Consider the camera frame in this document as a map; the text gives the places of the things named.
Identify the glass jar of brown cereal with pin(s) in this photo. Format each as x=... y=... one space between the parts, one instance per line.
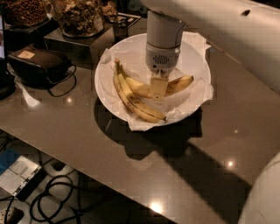
x=24 y=12

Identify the white box on floor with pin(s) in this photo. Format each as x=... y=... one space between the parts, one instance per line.
x=15 y=175

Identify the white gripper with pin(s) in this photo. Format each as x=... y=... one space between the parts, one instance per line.
x=162 y=59

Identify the metal stand block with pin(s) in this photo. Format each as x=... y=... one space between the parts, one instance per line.
x=83 y=52

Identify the white paper liner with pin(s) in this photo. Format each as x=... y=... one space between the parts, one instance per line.
x=131 y=58

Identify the yellow banana bunch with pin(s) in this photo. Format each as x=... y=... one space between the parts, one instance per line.
x=128 y=89

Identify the glass jar of granola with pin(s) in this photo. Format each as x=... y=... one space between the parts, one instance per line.
x=79 y=18

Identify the white bowl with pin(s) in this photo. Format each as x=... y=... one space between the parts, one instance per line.
x=192 y=61

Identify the black headset with cable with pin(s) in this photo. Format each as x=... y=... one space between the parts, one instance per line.
x=42 y=69

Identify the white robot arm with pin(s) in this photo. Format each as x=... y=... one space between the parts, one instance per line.
x=249 y=33

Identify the dark stand under cereal jar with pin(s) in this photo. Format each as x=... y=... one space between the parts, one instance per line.
x=17 y=38

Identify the small dark tray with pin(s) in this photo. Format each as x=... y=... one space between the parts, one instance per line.
x=125 y=21

